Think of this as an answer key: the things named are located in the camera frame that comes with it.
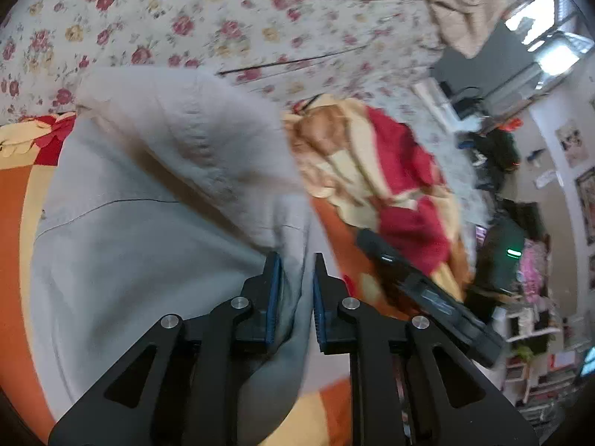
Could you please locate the light grey jacket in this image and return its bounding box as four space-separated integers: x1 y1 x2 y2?
30 67 328 445

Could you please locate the white shelf with items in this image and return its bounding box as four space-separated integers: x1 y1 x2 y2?
492 233 592 410

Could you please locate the orange red yellow blanket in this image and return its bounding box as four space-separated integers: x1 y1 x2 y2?
1 95 471 445

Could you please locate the floral bed quilt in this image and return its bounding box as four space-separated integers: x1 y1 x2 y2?
1 0 488 224

